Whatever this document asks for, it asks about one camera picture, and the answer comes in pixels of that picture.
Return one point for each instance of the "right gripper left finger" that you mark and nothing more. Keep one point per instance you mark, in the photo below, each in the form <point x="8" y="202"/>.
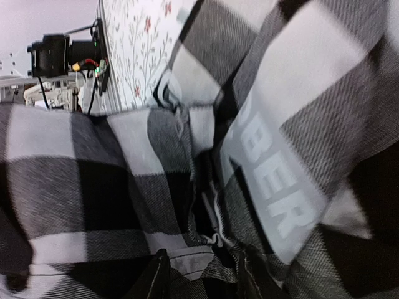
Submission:
<point x="154" y="282"/>

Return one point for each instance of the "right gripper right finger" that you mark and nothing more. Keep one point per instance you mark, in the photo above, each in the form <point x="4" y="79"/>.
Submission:
<point x="254" y="280"/>

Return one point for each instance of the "black white checkered shirt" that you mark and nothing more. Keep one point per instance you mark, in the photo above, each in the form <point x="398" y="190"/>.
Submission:
<point x="273" y="125"/>

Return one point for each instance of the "floral patterned table mat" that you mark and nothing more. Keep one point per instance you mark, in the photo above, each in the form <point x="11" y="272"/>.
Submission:
<point x="140" y="38"/>

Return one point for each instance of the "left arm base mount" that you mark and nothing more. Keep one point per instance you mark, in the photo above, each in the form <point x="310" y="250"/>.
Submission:
<point x="59" y="54"/>

